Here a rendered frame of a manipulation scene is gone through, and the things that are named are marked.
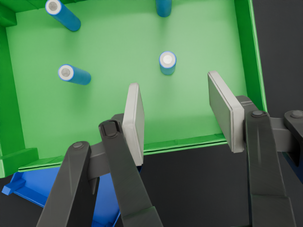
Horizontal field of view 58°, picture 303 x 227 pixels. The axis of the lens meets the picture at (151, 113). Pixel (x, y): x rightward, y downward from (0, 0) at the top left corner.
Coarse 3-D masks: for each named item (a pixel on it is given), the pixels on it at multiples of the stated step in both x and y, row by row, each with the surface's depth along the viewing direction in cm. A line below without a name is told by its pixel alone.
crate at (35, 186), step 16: (16, 176) 74; (32, 176) 77; (48, 176) 77; (16, 192) 73; (32, 192) 76; (48, 192) 77; (112, 192) 76; (96, 208) 77; (112, 208) 76; (96, 224) 75; (112, 224) 76
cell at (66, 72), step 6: (60, 66) 29; (66, 66) 29; (72, 66) 29; (60, 72) 29; (66, 72) 29; (72, 72) 29; (78, 72) 30; (84, 72) 33; (60, 78) 29; (66, 78) 29; (72, 78) 29; (78, 78) 30; (84, 78) 32; (90, 78) 35; (84, 84) 34
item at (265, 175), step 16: (256, 112) 15; (256, 128) 14; (256, 144) 13; (272, 144) 12; (256, 160) 12; (272, 160) 11; (256, 176) 11; (272, 176) 11; (256, 192) 10; (272, 192) 10; (256, 208) 9; (272, 208) 9; (288, 208) 9; (256, 224) 8; (272, 224) 8; (288, 224) 8
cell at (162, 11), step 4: (156, 0) 30; (160, 0) 29; (164, 0) 29; (168, 0) 29; (156, 4) 31; (160, 4) 30; (164, 4) 30; (168, 4) 30; (156, 8) 33; (160, 8) 31; (164, 8) 31; (168, 8) 31; (160, 12) 33; (164, 12) 32; (168, 12) 33; (164, 16) 34
